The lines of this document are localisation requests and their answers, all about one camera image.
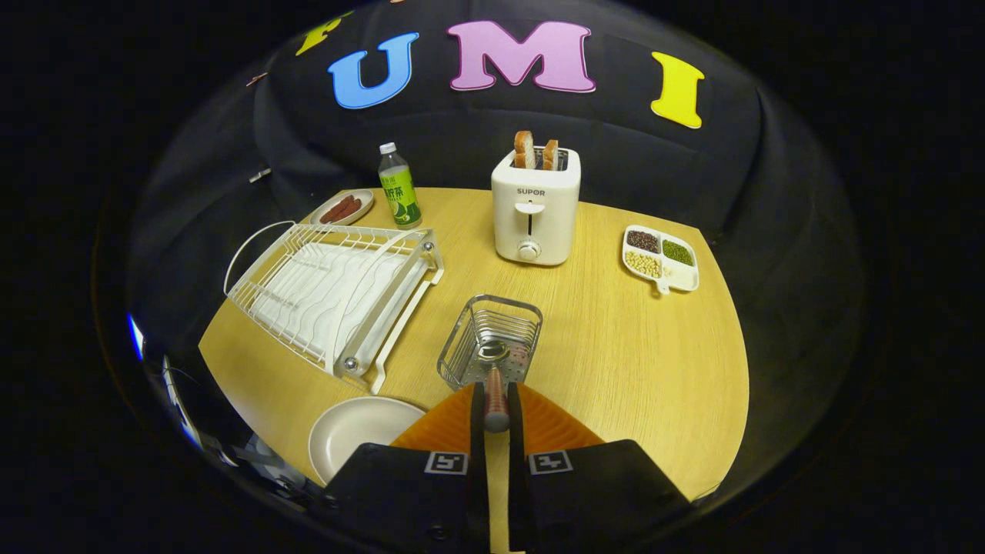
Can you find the green label drink bottle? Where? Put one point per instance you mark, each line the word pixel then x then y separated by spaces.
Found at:
pixel 402 196

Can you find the pile of dark beans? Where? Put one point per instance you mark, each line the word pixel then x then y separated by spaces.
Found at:
pixel 642 241

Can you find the pile of yellow soybeans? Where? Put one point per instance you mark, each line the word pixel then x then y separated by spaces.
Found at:
pixel 643 264

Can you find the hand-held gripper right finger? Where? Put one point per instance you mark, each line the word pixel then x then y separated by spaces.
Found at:
pixel 600 500

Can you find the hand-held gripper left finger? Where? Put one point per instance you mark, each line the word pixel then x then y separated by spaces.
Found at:
pixel 408 500

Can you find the white toaster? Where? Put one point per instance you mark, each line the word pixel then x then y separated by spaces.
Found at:
pixel 535 223

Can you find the bright screen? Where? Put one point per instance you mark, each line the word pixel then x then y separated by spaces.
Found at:
pixel 135 336

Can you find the red meat slice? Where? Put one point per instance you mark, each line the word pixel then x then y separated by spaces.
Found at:
pixel 350 209
pixel 336 208

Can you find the pile of green beans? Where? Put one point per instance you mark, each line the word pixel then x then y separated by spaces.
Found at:
pixel 678 251

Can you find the beige round plate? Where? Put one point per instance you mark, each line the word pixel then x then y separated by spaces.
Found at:
pixel 354 435

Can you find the white divided dish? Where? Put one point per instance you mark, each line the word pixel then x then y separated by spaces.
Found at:
pixel 681 277

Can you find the pink clip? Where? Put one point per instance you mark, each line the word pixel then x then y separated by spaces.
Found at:
pixel 256 78

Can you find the toasted bread slice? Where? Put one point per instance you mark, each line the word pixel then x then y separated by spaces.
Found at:
pixel 524 148
pixel 550 154

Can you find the small white tag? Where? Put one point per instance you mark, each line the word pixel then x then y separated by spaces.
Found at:
pixel 259 175

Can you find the small plate under meat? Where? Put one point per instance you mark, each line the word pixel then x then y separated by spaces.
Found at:
pixel 362 196

